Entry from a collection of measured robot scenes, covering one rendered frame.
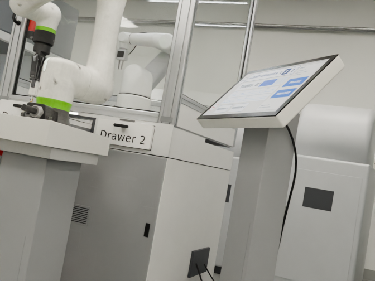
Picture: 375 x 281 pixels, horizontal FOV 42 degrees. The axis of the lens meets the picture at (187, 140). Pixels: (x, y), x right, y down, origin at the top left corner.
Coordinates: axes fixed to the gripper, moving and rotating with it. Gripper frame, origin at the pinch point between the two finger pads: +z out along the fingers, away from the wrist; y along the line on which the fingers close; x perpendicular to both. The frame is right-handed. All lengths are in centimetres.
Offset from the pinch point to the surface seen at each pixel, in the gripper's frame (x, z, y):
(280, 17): 128, -164, -312
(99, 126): 30.5, 11.4, -9.6
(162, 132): 61, 10, -1
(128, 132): 45.2, 12.0, -4.7
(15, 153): 18, 30, 47
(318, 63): 114, -16, 57
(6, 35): -53, -38, -71
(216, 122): 85, 6, 36
